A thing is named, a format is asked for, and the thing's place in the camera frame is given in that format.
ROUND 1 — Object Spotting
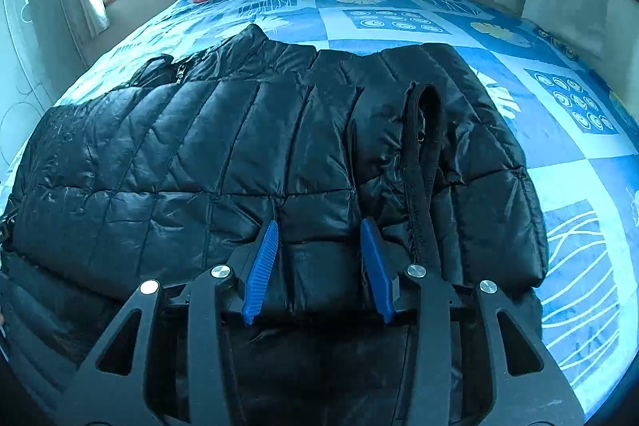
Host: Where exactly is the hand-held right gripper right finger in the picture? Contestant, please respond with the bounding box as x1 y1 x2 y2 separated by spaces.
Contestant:
360 217 586 426

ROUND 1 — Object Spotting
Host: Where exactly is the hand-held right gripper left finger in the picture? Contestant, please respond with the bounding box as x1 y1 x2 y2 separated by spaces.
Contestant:
52 219 280 426

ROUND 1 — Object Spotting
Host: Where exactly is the blue patterned bed sheet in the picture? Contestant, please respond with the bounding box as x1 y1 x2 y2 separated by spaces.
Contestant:
0 0 639 418

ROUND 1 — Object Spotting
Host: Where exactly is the black puffer jacket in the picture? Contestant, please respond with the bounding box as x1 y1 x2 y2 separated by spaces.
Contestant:
0 23 549 426

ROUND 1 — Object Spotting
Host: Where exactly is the white wardrobe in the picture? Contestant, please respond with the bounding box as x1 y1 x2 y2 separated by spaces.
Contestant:
0 0 85 187

